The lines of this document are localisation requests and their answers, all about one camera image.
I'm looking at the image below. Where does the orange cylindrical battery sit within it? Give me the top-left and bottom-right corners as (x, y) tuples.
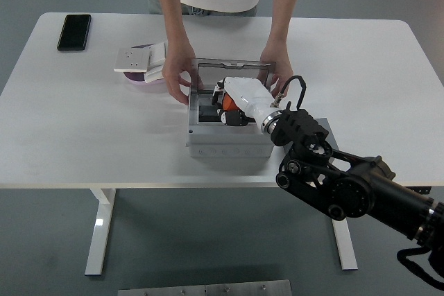
(221, 93), (240, 112)

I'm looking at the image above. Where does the white wall switch plate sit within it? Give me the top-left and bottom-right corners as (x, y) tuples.
(148, 41), (168, 67)
(144, 65), (166, 85)

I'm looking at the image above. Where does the grey metal plate with screws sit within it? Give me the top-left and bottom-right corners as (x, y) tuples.
(117, 279), (293, 296)

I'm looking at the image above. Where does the person's right hand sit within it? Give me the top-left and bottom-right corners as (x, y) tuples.
(162, 44), (197, 105)

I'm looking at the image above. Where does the grey box cover frame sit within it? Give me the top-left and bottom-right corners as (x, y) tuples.
(187, 91), (275, 146)

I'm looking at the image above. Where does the grey cube holder with hole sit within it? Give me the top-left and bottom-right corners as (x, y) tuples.
(282, 117), (338, 158)

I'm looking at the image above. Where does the grey junction box base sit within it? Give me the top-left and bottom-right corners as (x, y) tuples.
(187, 141), (275, 159)

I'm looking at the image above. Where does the purple bowl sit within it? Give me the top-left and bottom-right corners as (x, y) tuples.
(123, 44), (167, 87)

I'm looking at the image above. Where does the person's left hand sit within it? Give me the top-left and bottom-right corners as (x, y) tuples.
(259, 41), (296, 99)

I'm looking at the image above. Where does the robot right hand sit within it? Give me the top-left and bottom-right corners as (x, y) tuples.
(211, 76), (284, 129)

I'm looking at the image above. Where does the white wall socket plate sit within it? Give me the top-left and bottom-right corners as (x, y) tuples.
(113, 47), (152, 73)

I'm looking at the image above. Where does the black smartphone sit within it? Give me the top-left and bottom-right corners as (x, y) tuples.
(56, 14), (92, 53)

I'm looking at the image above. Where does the transparent hinged box lid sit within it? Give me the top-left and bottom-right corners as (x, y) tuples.
(190, 56), (278, 96)

